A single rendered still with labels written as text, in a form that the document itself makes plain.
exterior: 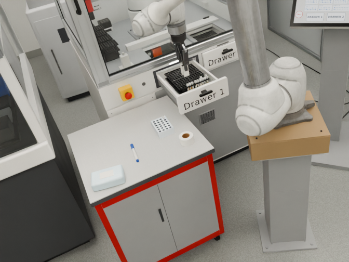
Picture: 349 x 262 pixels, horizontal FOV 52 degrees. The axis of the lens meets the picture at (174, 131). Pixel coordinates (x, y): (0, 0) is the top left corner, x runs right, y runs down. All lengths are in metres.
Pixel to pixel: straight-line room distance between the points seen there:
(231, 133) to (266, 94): 1.26
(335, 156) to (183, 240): 1.26
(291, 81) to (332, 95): 1.12
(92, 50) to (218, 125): 1.03
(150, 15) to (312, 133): 0.84
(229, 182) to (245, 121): 1.26
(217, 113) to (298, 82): 0.99
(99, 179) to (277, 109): 0.82
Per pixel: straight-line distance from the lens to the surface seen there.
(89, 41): 1.91
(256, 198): 2.48
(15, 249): 2.37
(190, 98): 1.84
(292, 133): 1.61
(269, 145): 1.58
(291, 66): 1.52
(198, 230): 2.08
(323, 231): 2.35
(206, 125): 2.43
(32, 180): 2.04
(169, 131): 1.82
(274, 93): 1.38
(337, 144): 2.83
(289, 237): 2.23
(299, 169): 1.82
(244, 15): 1.25
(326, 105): 2.67
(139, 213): 1.80
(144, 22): 1.57
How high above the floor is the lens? 1.89
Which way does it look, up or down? 37 degrees down
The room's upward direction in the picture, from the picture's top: 13 degrees counter-clockwise
